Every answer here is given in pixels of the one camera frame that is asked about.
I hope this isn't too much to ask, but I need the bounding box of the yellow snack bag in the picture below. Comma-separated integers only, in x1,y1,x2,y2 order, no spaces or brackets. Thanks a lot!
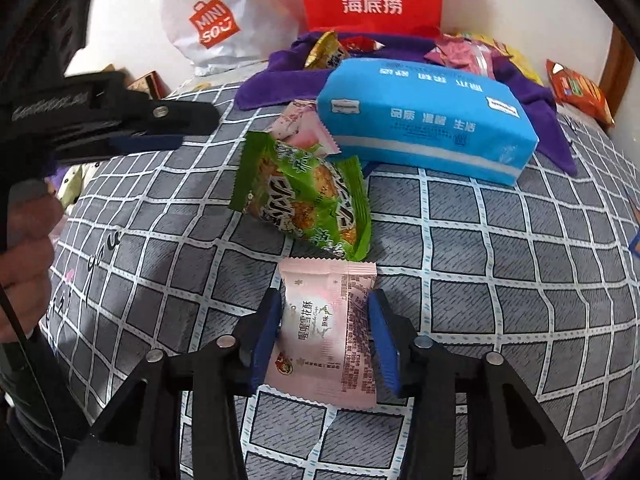
460,32,543,86

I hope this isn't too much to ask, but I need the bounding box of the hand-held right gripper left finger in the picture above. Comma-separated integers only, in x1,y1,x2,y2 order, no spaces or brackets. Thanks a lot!
60,287,285,480

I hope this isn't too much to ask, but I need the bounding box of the white plastic bag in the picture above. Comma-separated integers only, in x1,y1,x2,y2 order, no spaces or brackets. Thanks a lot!
159,0,311,77

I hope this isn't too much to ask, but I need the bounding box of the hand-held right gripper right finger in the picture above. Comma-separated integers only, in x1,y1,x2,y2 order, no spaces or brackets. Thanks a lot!
367,289,583,480

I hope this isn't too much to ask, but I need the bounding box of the green snack packet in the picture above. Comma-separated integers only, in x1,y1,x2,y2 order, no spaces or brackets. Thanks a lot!
228,131,373,262

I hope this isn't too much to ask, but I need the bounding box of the wooden door frame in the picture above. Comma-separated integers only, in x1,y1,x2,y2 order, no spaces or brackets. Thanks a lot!
597,25,636,131

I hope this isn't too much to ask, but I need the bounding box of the blue tissue pack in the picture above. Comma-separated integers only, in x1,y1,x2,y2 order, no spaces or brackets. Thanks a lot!
317,57,540,187

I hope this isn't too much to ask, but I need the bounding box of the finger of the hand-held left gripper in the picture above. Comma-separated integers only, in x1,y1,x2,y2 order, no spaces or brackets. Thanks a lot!
107,133,188,156
127,100,221,137

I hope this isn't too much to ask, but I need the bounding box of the purple towel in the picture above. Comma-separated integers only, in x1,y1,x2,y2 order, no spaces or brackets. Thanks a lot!
236,31,577,177

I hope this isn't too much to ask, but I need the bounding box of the pile of pink packets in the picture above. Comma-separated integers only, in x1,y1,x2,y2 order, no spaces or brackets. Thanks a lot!
424,34,496,81

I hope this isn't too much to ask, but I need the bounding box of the gold snack packet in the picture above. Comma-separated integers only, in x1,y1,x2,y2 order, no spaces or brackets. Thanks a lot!
304,31,352,71

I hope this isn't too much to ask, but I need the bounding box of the red snack packet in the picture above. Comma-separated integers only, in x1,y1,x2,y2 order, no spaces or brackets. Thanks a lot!
342,36,387,53

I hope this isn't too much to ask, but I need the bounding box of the orange-red snack bag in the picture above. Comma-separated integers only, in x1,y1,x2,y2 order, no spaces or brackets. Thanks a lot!
545,59,616,128

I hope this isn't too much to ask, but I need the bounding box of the brown box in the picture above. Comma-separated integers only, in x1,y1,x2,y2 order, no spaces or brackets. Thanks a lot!
127,71,166,101

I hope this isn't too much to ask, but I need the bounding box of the person's left hand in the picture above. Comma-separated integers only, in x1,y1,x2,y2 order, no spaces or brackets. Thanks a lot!
0,194,66,343

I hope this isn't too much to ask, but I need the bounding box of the light pink snack packet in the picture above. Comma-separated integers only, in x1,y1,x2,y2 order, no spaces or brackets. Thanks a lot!
270,100,341,158
263,256,378,406

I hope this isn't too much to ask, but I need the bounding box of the grey grid bed sheet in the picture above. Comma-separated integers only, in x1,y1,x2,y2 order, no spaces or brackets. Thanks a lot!
37,75,640,480

